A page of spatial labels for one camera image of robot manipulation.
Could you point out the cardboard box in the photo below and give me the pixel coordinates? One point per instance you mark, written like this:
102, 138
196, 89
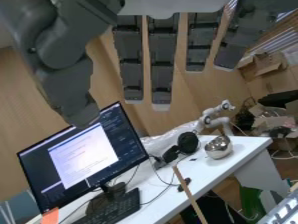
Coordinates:
267, 118
267, 66

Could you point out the small white jointed device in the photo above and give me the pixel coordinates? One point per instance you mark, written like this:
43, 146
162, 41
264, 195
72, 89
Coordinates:
208, 119

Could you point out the black keyboard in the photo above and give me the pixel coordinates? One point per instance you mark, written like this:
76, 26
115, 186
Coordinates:
111, 210

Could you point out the white desk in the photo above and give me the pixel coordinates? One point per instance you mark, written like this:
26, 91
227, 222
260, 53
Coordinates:
213, 170

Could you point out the small black device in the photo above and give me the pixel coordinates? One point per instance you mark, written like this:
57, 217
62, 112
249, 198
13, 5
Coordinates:
184, 184

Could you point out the black computer monitor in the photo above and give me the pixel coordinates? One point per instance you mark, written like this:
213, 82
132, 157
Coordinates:
80, 156

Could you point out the black headphones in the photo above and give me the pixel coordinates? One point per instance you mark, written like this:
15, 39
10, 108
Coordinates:
188, 142

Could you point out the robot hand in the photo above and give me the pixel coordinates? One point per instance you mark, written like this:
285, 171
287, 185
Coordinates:
58, 50

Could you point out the shiny metal bowl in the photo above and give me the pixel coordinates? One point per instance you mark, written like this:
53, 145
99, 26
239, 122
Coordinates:
219, 148

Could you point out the orange card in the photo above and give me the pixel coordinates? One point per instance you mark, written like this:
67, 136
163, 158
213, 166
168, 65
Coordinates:
51, 216

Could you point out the thin stick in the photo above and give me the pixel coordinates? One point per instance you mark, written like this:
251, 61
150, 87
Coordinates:
190, 196

